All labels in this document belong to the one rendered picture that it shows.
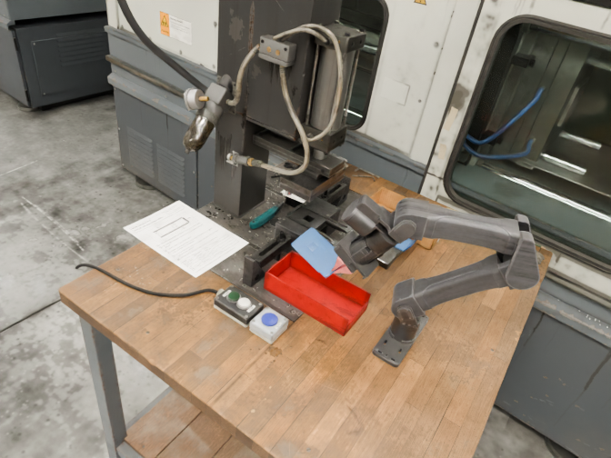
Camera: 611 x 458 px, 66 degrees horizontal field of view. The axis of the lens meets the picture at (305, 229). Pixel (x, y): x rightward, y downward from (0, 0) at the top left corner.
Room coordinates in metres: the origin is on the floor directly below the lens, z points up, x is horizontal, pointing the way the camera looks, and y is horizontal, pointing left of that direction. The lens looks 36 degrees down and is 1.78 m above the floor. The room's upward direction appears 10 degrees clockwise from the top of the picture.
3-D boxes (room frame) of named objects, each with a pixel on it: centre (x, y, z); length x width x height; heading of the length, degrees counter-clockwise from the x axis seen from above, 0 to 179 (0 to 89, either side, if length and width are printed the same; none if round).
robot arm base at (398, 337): (0.82, -0.28, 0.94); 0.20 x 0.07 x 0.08; 152
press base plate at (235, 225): (1.21, 0.05, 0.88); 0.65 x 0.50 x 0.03; 152
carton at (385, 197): (1.31, -0.32, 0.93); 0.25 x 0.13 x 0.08; 62
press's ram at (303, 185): (1.17, 0.06, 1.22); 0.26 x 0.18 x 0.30; 62
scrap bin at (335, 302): (0.90, -0.05, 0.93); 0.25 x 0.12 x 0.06; 62
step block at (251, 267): (0.94, 0.11, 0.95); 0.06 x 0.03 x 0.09; 152
